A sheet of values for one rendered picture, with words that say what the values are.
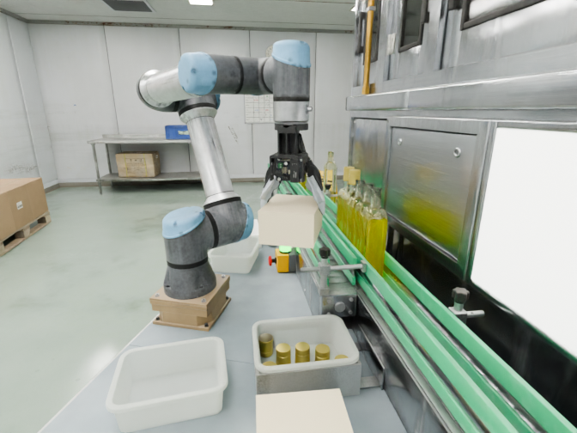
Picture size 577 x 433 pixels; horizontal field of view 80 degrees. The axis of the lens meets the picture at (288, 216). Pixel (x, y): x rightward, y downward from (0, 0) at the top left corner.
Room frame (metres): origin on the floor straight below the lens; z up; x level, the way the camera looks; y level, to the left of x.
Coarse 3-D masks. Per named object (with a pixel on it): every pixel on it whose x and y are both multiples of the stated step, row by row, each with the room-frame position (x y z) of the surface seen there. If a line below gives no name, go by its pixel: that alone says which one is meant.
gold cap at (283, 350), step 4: (280, 344) 0.68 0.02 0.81; (284, 344) 0.68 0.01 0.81; (276, 348) 0.67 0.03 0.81; (280, 348) 0.67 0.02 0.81; (284, 348) 0.67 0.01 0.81; (288, 348) 0.67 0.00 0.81; (276, 352) 0.66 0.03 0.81; (280, 352) 0.65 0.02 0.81; (284, 352) 0.65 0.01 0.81; (288, 352) 0.66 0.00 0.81; (276, 356) 0.66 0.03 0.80; (280, 356) 0.65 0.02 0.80; (284, 356) 0.65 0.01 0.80; (288, 356) 0.66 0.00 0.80; (276, 360) 0.66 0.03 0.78; (280, 360) 0.65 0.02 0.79; (284, 360) 0.65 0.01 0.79; (288, 360) 0.66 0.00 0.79; (276, 364) 0.66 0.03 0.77; (280, 364) 0.66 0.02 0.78
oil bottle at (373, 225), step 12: (372, 216) 0.85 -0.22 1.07; (384, 216) 0.85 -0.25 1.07; (372, 228) 0.85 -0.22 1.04; (384, 228) 0.85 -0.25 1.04; (360, 240) 0.89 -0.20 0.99; (372, 240) 0.85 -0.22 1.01; (384, 240) 0.85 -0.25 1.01; (360, 252) 0.89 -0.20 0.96; (372, 252) 0.85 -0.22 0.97; (384, 252) 0.86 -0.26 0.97; (372, 264) 0.85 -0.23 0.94
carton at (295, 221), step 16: (272, 208) 0.72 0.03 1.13; (288, 208) 0.72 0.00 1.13; (304, 208) 0.72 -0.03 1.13; (272, 224) 0.70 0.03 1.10; (288, 224) 0.69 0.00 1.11; (304, 224) 0.68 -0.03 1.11; (320, 224) 0.80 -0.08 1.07; (272, 240) 0.70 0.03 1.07; (288, 240) 0.69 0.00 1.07; (304, 240) 0.68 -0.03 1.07
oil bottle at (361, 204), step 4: (356, 204) 0.95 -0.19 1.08; (360, 204) 0.93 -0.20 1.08; (364, 204) 0.92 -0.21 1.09; (368, 204) 0.91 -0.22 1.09; (356, 208) 0.94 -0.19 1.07; (360, 208) 0.92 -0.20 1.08; (364, 208) 0.91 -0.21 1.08; (356, 212) 0.94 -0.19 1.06; (360, 212) 0.91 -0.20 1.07; (356, 216) 0.94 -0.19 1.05; (360, 216) 0.91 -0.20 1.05; (356, 220) 0.93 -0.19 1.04; (360, 220) 0.91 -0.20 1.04; (356, 224) 0.93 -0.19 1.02; (360, 224) 0.91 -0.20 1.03; (356, 228) 0.93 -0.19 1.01; (360, 228) 0.91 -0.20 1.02; (356, 232) 0.93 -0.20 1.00; (360, 232) 0.91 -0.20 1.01; (356, 236) 0.93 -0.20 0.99; (356, 240) 0.93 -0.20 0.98; (356, 244) 0.92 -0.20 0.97
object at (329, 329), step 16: (272, 320) 0.74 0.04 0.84; (288, 320) 0.74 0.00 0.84; (304, 320) 0.74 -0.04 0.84; (320, 320) 0.75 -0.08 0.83; (336, 320) 0.74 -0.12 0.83; (256, 336) 0.67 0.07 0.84; (288, 336) 0.73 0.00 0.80; (304, 336) 0.74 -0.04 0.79; (320, 336) 0.74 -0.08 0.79; (336, 336) 0.74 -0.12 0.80; (256, 352) 0.62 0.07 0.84; (336, 352) 0.71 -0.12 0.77; (352, 352) 0.63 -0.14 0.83; (256, 368) 0.58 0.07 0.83; (272, 368) 0.57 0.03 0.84; (288, 368) 0.57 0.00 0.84; (304, 368) 0.58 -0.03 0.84
